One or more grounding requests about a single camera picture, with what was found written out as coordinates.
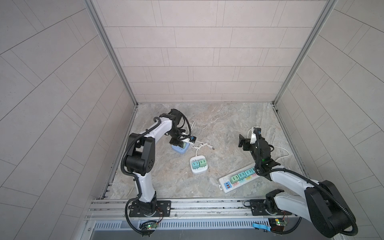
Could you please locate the metal corner wall profile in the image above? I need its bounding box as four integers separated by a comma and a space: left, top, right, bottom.
84, 0, 138, 107
273, 0, 338, 107

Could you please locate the blue connector tag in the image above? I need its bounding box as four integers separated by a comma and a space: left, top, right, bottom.
253, 223, 271, 232

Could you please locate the dark teal plug adapter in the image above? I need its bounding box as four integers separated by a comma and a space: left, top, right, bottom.
238, 172, 247, 180

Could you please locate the circuit board with wires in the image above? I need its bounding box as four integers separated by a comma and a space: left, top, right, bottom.
268, 218, 288, 233
140, 220, 159, 231

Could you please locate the metal corner wall profile right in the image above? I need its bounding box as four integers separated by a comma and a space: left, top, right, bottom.
273, 0, 338, 107

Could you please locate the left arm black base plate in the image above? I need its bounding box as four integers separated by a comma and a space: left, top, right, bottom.
128, 200, 171, 218

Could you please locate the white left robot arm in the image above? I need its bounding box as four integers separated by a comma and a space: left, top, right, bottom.
120, 109, 196, 237

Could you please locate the white multicolour power strip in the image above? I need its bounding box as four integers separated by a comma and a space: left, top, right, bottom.
219, 164, 260, 193

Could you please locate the white square power socket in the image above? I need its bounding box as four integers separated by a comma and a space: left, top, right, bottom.
190, 155, 208, 175

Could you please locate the left circuit board with wires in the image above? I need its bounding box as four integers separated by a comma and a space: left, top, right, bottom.
140, 220, 159, 231

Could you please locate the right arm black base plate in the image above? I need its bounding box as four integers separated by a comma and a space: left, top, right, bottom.
243, 199, 284, 216

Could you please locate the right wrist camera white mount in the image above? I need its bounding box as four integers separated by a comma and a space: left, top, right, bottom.
250, 128, 261, 144

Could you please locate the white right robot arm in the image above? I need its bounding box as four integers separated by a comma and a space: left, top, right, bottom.
239, 128, 359, 238

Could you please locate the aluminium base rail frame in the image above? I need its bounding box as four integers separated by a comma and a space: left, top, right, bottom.
78, 197, 299, 240

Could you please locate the right circuit board with wires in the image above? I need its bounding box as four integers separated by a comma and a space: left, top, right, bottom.
268, 218, 288, 233

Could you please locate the metal corner wall profile left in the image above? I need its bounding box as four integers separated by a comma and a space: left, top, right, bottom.
84, 0, 138, 107

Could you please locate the blue square power socket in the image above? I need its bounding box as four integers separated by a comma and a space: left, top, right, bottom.
172, 143, 190, 154

